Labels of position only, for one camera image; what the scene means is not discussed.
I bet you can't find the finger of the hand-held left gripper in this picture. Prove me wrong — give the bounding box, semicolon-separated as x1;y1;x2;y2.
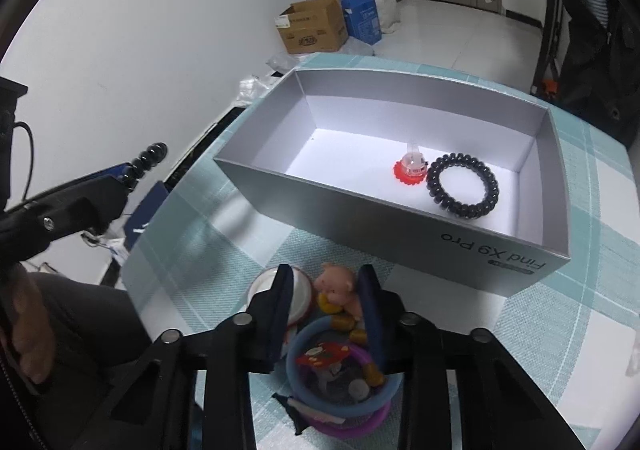
49;162;132;197
0;174;129;262

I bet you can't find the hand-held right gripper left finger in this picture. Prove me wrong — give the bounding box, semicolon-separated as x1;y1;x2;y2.
65;264;296;450

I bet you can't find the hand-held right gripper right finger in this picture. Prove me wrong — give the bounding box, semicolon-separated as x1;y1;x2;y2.
356;264;586;450

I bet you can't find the white round compact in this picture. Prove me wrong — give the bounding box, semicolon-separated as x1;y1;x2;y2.
248;266;318;331

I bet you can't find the pink pig charm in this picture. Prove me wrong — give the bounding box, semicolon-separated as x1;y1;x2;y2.
315;262;363;321

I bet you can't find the blue ring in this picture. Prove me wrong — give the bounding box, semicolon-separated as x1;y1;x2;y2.
286;315;403;423

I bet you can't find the red mushroom hair clip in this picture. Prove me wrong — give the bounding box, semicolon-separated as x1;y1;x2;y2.
296;341;351;370

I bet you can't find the grey cardboard box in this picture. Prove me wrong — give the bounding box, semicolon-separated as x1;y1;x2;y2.
214;67;572;298

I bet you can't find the purple ring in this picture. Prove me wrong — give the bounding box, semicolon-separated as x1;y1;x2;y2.
300;342;393;439

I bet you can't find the person's left forearm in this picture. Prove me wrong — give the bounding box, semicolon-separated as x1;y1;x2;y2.
0;330;56;450

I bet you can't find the person's left hand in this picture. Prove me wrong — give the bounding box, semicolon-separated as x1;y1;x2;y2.
0;264;56;396

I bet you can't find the dark blue shoe box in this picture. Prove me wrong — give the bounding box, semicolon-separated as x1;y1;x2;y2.
121;180;172;253

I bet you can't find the black bow hair clip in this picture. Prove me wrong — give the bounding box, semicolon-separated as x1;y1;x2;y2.
272;392;346;436

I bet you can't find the person's grey trouser leg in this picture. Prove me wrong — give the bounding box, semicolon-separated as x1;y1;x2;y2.
22;272;156;431

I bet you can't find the red toy with clear top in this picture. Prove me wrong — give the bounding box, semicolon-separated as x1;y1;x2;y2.
390;140;428;187

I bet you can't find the small clear plastic package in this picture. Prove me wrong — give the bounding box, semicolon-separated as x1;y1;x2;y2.
235;75;281;108

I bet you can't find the teal checked tablecloth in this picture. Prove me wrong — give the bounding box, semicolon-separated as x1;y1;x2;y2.
122;52;640;450

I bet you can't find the brown cardboard box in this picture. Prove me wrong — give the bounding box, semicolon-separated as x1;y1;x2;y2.
274;0;349;55

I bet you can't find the white fabric bag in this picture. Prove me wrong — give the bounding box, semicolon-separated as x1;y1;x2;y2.
357;0;402;35

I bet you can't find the black jacket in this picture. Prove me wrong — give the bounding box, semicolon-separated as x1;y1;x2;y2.
550;0;640;148

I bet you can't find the black tripod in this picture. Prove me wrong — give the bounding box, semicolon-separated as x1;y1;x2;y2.
530;0;566;103

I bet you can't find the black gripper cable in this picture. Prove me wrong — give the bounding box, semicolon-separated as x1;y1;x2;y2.
12;121;36;203

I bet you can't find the black spiral hair tie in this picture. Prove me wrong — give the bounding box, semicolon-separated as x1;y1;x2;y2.
426;152;500;220

